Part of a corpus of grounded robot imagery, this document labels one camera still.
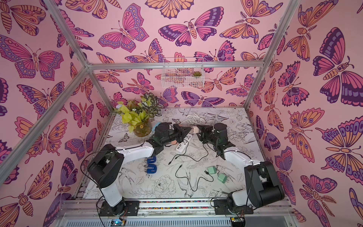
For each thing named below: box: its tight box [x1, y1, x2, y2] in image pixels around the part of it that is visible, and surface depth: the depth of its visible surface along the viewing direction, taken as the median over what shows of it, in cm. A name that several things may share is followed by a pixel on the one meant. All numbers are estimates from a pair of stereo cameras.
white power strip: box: [175, 133, 193, 154], surface depth 96 cm
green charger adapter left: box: [207, 165, 217, 175], surface depth 87 cm
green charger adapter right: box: [217, 173, 228, 184], surface depth 83 cm
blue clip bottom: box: [146, 163, 157, 174], surface depth 87 cm
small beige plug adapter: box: [193, 125, 199, 134], surface depth 85 cm
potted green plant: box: [112, 92, 163, 138], surface depth 93 cm
